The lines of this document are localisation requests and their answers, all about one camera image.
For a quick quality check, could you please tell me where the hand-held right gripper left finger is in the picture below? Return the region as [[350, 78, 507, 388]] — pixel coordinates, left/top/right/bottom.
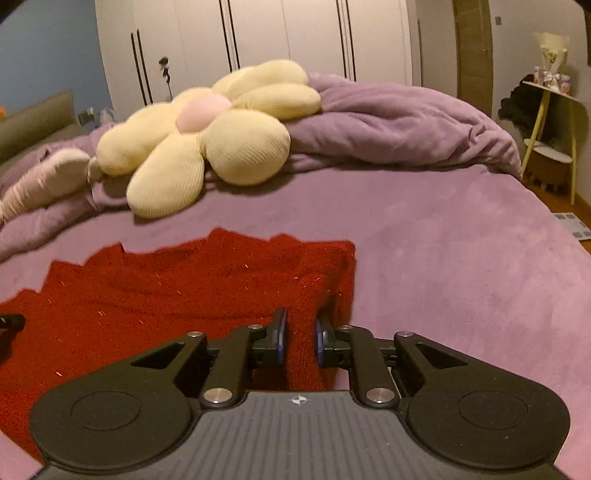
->
[[131, 307, 289, 409]]

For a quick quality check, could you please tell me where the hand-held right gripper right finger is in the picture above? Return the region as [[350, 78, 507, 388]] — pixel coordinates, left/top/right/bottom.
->
[[314, 314, 469, 409]]

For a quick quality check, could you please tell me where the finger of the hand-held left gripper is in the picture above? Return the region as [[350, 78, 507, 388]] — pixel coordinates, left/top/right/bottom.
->
[[0, 314, 27, 361]]

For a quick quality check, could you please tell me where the red knit cardigan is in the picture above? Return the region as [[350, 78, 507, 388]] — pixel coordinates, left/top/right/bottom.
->
[[0, 228, 357, 464]]

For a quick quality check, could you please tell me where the pink plush toy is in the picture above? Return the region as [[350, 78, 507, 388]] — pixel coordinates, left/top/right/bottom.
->
[[0, 148, 106, 227]]

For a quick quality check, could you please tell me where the purple bed sheet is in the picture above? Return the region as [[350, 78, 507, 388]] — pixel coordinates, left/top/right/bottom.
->
[[0, 164, 591, 480]]

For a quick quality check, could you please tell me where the olive green headboard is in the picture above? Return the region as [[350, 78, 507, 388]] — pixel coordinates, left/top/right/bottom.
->
[[0, 90, 77, 164]]

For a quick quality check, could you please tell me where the cream flower-shaped pillow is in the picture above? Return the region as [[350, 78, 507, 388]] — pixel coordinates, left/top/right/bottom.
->
[[96, 60, 322, 219]]

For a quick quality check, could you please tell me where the purple duvet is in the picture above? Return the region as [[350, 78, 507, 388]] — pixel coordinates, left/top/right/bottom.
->
[[0, 71, 523, 259]]

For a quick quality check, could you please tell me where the bathroom scale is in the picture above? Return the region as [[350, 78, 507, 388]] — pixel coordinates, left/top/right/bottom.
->
[[553, 212, 591, 241]]

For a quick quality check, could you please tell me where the round wooden stool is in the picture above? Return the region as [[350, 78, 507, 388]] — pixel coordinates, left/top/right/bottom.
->
[[526, 147, 571, 192]]

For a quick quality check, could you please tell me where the white wardrobe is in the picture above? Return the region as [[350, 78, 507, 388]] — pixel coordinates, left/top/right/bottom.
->
[[95, 0, 423, 108]]

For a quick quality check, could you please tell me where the black cloth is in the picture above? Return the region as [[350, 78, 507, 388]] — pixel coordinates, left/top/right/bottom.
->
[[499, 85, 540, 139]]

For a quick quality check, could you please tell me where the yellow side table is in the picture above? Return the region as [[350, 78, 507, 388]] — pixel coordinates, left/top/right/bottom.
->
[[521, 80, 581, 206]]

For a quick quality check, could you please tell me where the wrapped flower bouquet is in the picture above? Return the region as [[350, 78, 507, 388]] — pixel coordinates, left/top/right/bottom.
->
[[532, 32, 572, 89]]

